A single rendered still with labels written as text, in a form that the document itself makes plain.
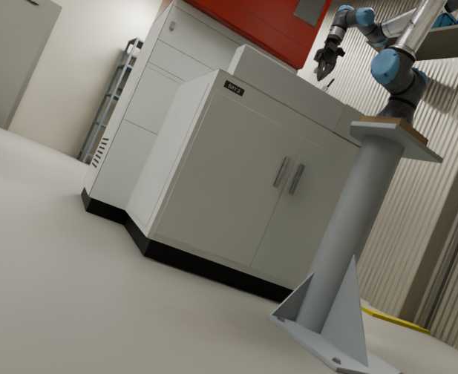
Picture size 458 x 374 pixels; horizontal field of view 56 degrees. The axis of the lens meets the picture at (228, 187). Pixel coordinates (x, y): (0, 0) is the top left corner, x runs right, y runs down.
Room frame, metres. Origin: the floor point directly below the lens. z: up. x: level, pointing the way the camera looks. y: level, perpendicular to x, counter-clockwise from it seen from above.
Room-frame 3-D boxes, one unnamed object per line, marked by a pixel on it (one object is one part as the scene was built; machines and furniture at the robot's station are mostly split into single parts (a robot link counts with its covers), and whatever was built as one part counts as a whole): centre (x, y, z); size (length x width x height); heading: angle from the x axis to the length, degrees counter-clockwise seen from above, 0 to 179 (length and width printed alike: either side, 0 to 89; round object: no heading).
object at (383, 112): (1.70, -0.51, 0.93); 0.15 x 0.15 x 0.10
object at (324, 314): (1.61, -0.56, 0.41); 0.51 x 0.44 x 0.82; 31
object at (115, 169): (2.68, 0.40, 0.41); 0.82 x 0.70 x 0.82; 112
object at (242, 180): (2.17, -0.11, 0.41); 0.96 x 0.64 x 0.82; 112
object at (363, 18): (1.86, -0.25, 1.31); 0.11 x 0.11 x 0.08; 36
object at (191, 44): (2.37, 0.27, 1.02); 0.81 x 0.03 x 0.40; 112
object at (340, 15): (1.93, -0.18, 1.32); 0.09 x 0.08 x 0.11; 36
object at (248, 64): (1.87, -0.07, 0.89); 0.55 x 0.09 x 0.14; 112
